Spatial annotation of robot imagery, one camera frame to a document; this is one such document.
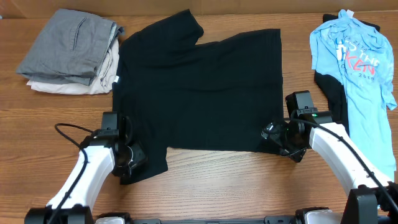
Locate black t-shirt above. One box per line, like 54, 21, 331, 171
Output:
113, 10, 284, 184

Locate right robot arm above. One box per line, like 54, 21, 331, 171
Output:
262, 91, 397, 224

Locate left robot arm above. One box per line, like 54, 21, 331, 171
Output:
24, 112, 147, 224

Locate folded white trousers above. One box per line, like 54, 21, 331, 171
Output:
27, 39, 119, 95

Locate light blue printed t-shirt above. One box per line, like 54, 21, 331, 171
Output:
309, 9, 397, 178

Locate folded grey trousers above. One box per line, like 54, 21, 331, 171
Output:
16, 9, 124, 86

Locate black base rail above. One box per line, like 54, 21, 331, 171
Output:
96, 212, 343, 224

